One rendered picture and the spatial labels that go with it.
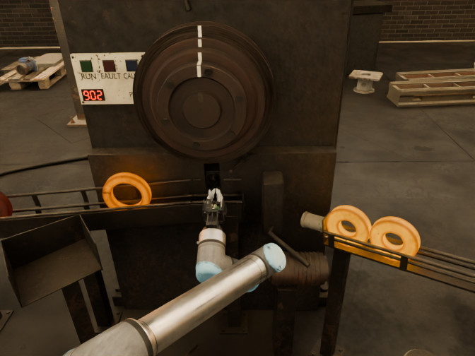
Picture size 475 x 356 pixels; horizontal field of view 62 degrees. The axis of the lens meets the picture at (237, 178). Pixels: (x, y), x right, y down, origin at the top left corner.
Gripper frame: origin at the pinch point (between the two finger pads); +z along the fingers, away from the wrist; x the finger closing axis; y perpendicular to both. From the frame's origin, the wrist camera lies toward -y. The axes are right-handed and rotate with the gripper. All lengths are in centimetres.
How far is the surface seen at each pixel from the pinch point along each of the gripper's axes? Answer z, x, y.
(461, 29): 561, -388, -240
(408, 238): -26, -62, 9
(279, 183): 0.1, -23.8, 5.0
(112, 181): 2.2, 38.9, 4.5
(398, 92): 259, -176, -148
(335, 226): -15.3, -42.8, -0.4
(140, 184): 1.8, 28.5, 2.8
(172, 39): 16, 10, 54
